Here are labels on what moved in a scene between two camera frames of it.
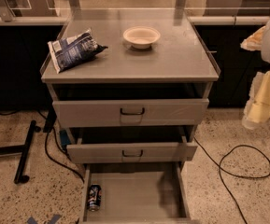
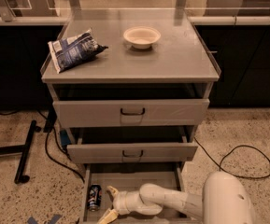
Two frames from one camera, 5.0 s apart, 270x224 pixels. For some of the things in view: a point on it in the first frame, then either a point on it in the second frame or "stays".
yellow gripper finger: (253, 42) -> (125, 203)
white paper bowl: (141, 37) stays
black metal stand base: (18, 149) stays
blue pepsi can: (94, 200) stays
